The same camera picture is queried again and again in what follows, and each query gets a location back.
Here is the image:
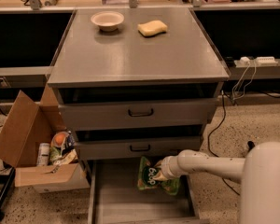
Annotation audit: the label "snack bags in box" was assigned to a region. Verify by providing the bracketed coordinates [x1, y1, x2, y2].
[49, 131, 77, 165]

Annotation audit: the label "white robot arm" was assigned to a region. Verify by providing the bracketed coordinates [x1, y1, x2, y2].
[153, 142, 280, 224]

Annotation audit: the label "white paper bowl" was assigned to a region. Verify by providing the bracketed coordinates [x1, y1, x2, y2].
[91, 11, 124, 32]

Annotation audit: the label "grey drawer cabinet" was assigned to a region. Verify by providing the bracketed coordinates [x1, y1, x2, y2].
[48, 7, 231, 173]

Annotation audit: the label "white power strip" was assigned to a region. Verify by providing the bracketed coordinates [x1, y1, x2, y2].
[256, 56, 278, 66]

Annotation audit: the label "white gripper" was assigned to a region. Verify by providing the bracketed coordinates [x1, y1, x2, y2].
[153, 156, 180, 181]

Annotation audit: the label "open cardboard box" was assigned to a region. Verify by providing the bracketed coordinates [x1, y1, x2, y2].
[0, 87, 89, 193]

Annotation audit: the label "white can in box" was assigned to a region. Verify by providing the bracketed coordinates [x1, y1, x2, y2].
[36, 143, 50, 166]

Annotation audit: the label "grey top drawer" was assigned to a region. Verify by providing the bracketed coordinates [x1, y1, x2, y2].
[59, 98, 216, 131]

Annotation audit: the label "white small plug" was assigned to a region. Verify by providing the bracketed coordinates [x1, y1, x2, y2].
[240, 57, 250, 63]

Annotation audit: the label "yellow sponge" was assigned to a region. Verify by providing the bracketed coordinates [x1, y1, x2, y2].
[137, 21, 168, 37]

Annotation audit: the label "black power cable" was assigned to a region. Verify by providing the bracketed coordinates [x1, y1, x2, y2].
[206, 91, 256, 196]

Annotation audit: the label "grey open bottom drawer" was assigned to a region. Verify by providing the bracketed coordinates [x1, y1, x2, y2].
[88, 158, 210, 224]

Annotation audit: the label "green rice chip bag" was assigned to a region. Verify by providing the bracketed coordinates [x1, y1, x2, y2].
[137, 157, 180, 195]

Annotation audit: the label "black left frame leg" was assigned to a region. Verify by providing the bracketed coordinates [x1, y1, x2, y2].
[0, 168, 15, 221]

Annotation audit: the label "grey middle drawer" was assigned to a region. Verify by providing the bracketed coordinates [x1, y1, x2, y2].
[75, 136, 202, 160]

